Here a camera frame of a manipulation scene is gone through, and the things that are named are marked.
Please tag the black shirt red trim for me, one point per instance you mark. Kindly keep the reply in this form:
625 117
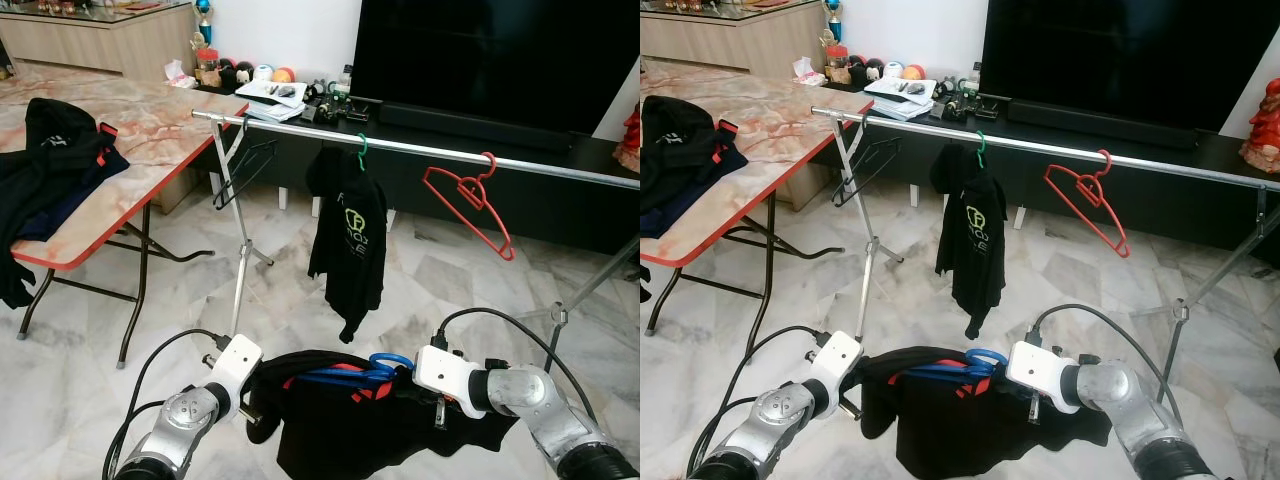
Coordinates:
960 435
350 440

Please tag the blue plastic hanger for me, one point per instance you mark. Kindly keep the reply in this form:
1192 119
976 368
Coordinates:
350 375
950 372

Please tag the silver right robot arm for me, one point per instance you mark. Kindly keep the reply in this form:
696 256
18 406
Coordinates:
530 395
1120 390

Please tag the red plastic hanger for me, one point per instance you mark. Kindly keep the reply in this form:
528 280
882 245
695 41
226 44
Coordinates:
1085 215
465 218

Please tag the green plastic hanger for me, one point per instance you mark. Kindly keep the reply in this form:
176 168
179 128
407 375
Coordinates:
364 150
983 148

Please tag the black t-shirt yellow-green logo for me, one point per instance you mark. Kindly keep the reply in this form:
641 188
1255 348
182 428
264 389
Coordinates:
975 240
350 240

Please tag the long black tv console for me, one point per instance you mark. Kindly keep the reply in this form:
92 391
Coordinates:
560 215
1180 210

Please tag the silver metal clothes rack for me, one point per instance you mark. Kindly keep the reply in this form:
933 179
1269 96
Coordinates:
420 150
1040 148

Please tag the black soundbar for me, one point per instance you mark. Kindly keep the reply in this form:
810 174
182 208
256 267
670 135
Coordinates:
1100 122
470 125

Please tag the small black display device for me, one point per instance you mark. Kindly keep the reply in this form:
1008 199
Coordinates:
990 105
360 108

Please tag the black hoodie white logo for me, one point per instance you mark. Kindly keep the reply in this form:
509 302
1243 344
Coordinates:
680 150
50 160

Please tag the red gold deity figurine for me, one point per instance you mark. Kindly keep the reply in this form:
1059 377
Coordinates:
630 145
1262 130

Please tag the clear bottle black cap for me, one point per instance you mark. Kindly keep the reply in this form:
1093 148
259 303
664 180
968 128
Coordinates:
972 77
345 80

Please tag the pink white tissue box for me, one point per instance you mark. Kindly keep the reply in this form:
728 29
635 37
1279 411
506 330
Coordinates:
180 77
808 74

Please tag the black white mouse figure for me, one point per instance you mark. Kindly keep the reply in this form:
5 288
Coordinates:
874 72
245 74

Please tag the red lidded jar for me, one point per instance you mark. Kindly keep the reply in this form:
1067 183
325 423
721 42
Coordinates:
207 68
838 65

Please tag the large black television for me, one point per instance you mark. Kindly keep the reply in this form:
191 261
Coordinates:
1120 60
500 60

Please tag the light wood sideboard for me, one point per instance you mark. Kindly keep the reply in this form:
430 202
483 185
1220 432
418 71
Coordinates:
100 45
730 40

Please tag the blue gold trophy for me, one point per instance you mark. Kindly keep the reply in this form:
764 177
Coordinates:
204 12
833 12

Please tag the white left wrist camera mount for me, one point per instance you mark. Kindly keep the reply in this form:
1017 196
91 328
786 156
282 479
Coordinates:
235 365
840 362

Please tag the black camera gadget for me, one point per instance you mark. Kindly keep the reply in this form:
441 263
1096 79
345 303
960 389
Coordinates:
325 110
955 107

